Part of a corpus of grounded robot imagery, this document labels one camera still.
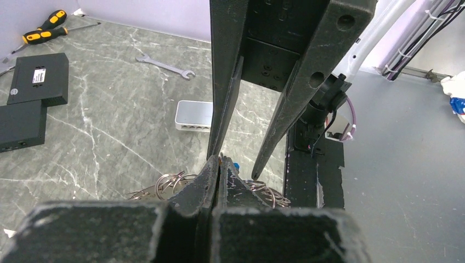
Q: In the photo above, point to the orange black screwdriver back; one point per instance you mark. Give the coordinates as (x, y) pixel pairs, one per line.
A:
(54, 20)

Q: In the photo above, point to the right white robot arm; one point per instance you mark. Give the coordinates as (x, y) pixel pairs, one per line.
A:
(349, 65)

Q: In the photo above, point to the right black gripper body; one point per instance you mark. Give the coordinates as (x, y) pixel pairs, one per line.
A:
(278, 33)

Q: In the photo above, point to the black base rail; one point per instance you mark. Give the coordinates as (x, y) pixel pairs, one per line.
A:
(313, 169)

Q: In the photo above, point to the small black box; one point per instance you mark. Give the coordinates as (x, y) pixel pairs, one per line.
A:
(41, 77)

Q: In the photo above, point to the large black box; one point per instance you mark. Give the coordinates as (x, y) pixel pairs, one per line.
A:
(23, 125)

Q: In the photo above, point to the orange black screwdriver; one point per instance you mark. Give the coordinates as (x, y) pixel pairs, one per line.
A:
(54, 20)
(42, 36)

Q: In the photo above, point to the white cloth bundle outside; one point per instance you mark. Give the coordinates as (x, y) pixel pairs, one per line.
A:
(454, 88)

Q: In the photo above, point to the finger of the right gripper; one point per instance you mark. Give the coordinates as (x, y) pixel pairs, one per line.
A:
(228, 19)
(340, 24)

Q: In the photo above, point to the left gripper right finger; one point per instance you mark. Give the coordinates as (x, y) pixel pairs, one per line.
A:
(246, 229)

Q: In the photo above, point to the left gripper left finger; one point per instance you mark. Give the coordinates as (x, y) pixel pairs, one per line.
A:
(175, 230)

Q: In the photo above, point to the orange black screwdriver front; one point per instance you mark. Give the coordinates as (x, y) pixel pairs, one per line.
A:
(42, 36)

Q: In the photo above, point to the metal keyring with keys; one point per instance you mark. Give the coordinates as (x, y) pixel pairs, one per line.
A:
(169, 185)

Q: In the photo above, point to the grey rectangular tin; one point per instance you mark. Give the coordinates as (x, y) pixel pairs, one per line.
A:
(194, 116)

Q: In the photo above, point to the silver wrench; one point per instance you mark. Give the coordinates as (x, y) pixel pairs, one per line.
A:
(186, 74)

